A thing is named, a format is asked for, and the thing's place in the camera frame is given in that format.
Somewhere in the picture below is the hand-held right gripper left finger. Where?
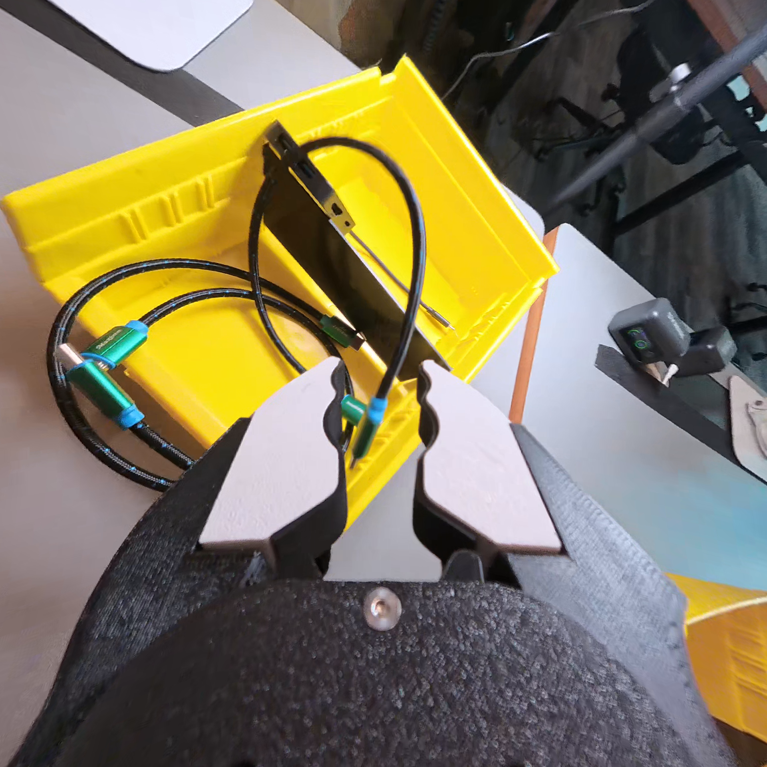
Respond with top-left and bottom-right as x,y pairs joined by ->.
198,357 -> 350,555

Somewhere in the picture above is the yellow plastic bin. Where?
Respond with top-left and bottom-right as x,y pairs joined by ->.
0,55 -> 560,534
665,572 -> 767,735

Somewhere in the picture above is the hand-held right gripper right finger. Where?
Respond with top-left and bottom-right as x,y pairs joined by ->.
415,358 -> 564,555

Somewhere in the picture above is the thick black braided hdmi cable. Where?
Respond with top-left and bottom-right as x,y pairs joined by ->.
47,258 -> 366,493

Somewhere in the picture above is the small grey action camera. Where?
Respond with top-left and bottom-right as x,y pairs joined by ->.
608,298 -> 739,380

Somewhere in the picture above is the black bin divider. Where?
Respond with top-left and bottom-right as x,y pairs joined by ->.
262,144 -> 456,384

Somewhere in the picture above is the white board stand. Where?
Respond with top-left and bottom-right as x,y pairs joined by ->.
48,0 -> 254,73
728,374 -> 767,474

